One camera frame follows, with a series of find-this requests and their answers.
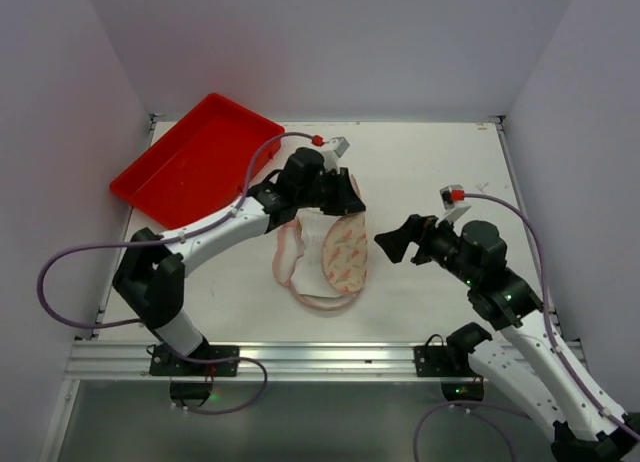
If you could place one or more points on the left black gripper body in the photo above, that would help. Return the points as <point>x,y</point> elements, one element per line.
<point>341,193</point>

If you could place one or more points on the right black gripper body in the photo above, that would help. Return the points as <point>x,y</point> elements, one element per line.
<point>420,242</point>

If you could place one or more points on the floral mesh laundry bag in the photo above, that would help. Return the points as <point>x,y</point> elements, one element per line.
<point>345,261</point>

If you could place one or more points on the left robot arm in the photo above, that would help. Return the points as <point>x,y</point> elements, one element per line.
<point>152,273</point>

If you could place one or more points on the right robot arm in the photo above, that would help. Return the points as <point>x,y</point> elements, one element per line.
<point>550,386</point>

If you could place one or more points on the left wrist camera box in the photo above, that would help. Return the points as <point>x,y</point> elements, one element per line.
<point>332,151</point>

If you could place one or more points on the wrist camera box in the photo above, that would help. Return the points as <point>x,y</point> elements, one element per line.
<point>455,206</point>
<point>332,151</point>

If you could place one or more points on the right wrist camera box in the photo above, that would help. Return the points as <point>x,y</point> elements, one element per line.
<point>455,206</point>

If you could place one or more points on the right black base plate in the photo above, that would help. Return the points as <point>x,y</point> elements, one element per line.
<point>432,362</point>

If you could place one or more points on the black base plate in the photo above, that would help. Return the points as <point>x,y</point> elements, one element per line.
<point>432,362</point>
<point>206,360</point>

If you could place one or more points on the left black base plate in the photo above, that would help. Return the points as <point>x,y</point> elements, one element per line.
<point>206,360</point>

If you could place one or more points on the aluminium front rail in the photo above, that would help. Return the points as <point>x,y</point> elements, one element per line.
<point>285,362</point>

